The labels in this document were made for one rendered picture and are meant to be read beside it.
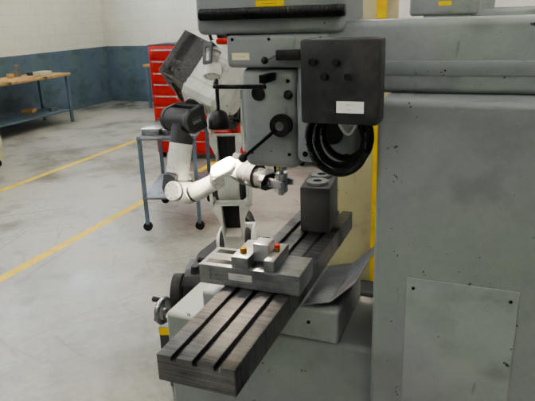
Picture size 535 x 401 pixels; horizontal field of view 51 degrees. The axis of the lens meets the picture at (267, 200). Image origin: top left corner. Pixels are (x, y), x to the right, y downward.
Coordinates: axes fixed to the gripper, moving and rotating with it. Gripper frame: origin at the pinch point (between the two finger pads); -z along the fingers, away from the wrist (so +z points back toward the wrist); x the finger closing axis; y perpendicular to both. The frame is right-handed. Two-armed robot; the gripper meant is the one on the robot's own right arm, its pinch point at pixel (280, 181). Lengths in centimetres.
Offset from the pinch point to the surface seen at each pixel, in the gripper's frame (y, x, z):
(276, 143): -16.0, -8.2, -6.1
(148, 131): 41, 130, 277
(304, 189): 11.8, 26.4, 12.1
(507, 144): -23, 6, -73
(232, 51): -44.6, -15.0, 5.3
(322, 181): 9.5, 33.6, 8.6
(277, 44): -46.8, -9.3, -8.2
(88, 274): 127, 38, 232
